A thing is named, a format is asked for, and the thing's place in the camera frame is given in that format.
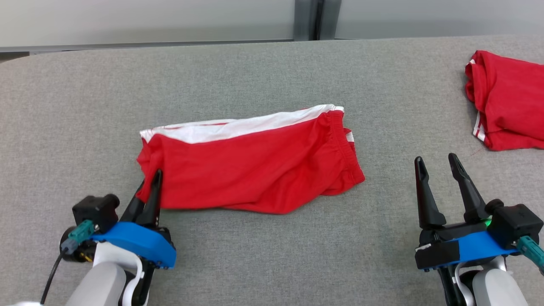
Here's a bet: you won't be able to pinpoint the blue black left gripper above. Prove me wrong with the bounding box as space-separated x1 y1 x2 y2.
91 169 177 306

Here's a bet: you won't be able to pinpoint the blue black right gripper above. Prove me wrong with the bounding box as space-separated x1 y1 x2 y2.
414 153 518 306

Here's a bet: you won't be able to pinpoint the red shorts with white stripe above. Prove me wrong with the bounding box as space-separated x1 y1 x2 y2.
136 104 366 215

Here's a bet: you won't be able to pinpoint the red shirt with white sleeves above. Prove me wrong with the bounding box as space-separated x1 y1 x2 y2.
465 50 544 152

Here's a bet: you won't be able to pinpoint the teal plug left camera cable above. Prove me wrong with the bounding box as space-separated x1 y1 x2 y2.
40 219 95 305

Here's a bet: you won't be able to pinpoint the teal plug camera cable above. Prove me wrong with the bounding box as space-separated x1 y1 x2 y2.
516 236 544 275
40 219 95 305

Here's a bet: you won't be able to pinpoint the teal plug right camera cable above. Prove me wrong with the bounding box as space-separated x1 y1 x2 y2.
516 236 544 275

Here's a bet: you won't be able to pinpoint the grey partition post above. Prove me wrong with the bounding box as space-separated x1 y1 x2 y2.
313 0 325 41

